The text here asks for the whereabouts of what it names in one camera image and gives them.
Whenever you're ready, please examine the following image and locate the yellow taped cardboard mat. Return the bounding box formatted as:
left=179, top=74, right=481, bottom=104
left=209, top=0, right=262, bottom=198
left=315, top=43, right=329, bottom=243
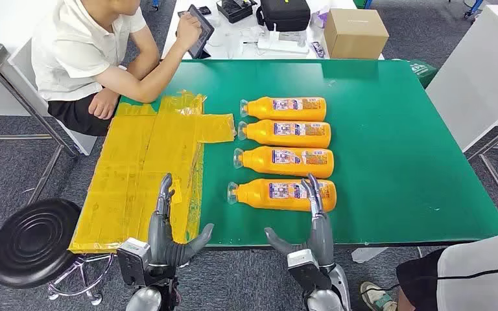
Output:
left=68, top=90, right=236, bottom=254

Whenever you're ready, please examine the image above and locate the white desk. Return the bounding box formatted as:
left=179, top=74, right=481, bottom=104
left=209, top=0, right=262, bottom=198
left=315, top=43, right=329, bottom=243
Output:
left=161, top=0, right=385, bottom=60

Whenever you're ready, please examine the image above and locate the purple packet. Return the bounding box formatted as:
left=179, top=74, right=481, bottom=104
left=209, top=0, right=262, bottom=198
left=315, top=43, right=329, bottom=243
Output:
left=310, top=7, right=331, bottom=29

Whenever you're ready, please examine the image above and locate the person's left hand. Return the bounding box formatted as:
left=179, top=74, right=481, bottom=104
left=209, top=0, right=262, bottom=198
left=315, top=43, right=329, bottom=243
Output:
left=88, top=87, right=121, bottom=121

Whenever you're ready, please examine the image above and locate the brown cardboard box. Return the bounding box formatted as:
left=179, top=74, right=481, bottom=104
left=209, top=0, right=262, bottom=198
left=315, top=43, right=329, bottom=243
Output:
left=322, top=8, right=390, bottom=60

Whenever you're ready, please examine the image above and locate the green bag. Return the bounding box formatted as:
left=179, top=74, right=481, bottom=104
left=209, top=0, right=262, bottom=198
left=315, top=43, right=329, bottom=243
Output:
left=392, top=58, right=439, bottom=89

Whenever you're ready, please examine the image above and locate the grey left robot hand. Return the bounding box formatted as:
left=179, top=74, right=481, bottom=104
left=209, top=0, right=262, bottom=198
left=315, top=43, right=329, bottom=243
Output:
left=147, top=173, right=215, bottom=269

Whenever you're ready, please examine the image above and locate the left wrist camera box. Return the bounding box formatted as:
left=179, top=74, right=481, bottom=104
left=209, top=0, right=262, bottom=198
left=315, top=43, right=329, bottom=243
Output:
left=117, top=238, right=152, bottom=286

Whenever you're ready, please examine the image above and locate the black tablet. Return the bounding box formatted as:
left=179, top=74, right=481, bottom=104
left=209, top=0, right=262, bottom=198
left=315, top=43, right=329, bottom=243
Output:
left=176, top=4, right=215, bottom=60

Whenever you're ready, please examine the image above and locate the black round stool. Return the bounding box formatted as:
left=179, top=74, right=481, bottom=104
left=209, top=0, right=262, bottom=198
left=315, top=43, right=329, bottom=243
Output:
left=0, top=198, right=117, bottom=306

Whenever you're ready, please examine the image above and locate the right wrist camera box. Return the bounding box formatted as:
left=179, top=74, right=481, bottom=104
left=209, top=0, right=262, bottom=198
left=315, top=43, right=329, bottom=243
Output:
left=287, top=249, right=332, bottom=294

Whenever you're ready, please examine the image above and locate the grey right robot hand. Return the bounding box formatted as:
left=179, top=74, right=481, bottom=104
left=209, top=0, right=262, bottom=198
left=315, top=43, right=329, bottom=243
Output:
left=264, top=173, right=336, bottom=269

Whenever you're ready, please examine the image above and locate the orange detergent bottle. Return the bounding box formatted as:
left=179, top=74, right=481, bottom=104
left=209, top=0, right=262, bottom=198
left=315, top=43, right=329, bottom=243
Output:
left=239, top=96, right=327, bottom=122
left=237, top=119, right=332, bottom=149
left=227, top=178, right=337, bottom=213
left=233, top=146, right=335, bottom=179

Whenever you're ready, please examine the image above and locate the black cable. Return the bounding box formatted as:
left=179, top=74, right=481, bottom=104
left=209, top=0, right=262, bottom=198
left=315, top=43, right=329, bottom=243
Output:
left=440, top=257, right=498, bottom=281

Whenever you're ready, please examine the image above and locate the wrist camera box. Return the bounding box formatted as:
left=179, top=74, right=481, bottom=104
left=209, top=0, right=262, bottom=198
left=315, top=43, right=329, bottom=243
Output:
left=117, top=238, right=152, bottom=286
left=287, top=249, right=332, bottom=294

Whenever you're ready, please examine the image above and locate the white table foot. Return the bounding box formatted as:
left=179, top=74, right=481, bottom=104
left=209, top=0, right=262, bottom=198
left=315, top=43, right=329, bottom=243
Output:
left=351, top=248, right=388, bottom=264

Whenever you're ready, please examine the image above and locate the blue wheeled frame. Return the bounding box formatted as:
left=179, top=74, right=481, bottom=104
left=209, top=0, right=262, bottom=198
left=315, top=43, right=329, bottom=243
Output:
left=464, top=0, right=486, bottom=19

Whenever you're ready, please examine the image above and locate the person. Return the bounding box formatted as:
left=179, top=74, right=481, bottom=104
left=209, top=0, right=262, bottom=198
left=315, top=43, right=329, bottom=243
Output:
left=30, top=0, right=204, bottom=137
left=359, top=227, right=498, bottom=311

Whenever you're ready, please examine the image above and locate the black plastic tray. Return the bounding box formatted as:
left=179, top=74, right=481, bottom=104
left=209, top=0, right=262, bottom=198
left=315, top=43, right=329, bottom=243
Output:
left=215, top=0, right=259, bottom=24

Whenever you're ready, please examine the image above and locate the white power strip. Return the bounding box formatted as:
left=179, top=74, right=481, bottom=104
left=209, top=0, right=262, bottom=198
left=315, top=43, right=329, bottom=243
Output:
left=256, top=32, right=310, bottom=55

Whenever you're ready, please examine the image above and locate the white side table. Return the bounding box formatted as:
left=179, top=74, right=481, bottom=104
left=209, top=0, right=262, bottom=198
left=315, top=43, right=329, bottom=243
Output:
left=425, top=4, right=498, bottom=226

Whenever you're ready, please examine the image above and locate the black zipped case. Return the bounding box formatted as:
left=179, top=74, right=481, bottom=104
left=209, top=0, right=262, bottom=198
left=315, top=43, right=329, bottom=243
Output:
left=256, top=0, right=311, bottom=32

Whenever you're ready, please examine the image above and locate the person's right hand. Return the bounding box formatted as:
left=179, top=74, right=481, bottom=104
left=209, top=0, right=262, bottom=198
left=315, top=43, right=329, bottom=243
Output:
left=176, top=12, right=202, bottom=52

